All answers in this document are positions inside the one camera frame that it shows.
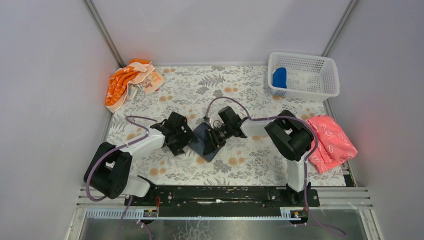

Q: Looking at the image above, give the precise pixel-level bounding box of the dark grey towel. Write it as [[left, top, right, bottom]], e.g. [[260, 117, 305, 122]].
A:
[[189, 122, 218, 163]]

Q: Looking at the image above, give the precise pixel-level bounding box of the blue towel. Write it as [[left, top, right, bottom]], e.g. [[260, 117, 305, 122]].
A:
[[271, 67, 287, 89]]

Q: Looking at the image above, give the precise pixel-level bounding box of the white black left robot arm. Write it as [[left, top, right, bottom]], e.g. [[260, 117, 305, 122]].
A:
[[83, 111, 197, 202]]

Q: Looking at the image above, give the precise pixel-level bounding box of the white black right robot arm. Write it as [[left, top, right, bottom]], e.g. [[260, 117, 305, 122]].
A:
[[191, 106, 314, 193]]

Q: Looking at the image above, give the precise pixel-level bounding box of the floral tablecloth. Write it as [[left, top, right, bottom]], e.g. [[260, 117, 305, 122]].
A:
[[106, 66, 325, 186]]

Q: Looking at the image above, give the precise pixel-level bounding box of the orange white towel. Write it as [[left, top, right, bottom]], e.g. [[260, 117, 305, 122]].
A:
[[105, 58, 165, 113]]

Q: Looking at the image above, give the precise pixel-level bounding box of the white plastic basket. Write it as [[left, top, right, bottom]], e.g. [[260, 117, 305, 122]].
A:
[[267, 52, 340, 102]]

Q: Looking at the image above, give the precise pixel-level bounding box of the pink patterned towel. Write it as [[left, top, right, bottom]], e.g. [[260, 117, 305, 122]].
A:
[[306, 115, 358, 174]]

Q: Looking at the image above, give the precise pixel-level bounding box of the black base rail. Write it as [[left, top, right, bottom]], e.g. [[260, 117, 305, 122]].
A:
[[124, 185, 320, 218]]

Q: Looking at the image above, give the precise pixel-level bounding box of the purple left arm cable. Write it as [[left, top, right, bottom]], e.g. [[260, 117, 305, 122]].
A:
[[85, 115, 158, 240]]

